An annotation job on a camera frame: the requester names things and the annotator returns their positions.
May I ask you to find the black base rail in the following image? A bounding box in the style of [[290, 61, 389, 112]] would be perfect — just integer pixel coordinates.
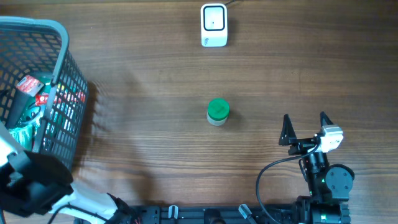
[[131, 203, 308, 224]]

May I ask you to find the green gloves package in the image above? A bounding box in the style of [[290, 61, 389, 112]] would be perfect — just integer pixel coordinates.
[[18, 72, 71, 129]]

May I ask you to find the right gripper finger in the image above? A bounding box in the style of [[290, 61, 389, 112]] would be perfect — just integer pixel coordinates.
[[320, 111, 333, 126], [279, 114, 297, 146]]

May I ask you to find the teal wet wipes pack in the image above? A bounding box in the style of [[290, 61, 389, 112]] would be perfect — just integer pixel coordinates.
[[9, 124, 34, 151]]

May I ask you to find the green lid plastic jar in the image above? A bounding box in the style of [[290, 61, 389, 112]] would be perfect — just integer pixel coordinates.
[[206, 98, 230, 126]]

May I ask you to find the black right camera cable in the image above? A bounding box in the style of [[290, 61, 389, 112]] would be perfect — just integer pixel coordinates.
[[255, 143, 321, 224]]

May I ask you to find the grey plastic mesh basket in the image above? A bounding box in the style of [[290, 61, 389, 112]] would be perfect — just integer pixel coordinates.
[[1, 16, 89, 169]]

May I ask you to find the red Nescafe stick sachet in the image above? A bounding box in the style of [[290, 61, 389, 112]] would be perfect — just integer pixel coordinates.
[[34, 91, 86, 106]]

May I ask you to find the black left camera cable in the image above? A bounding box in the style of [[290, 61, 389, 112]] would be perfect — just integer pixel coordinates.
[[46, 203, 113, 224]]

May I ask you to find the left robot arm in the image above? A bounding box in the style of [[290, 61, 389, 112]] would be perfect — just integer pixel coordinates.
[[1, 126, 140, 224]]

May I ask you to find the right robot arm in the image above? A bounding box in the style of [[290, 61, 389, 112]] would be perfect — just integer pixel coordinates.
[[279, 112, 354, 224]]

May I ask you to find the black camera cable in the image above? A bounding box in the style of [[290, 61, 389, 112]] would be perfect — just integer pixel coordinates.
[[255, 143, 321, 224], [46, 203, 113, 224]]

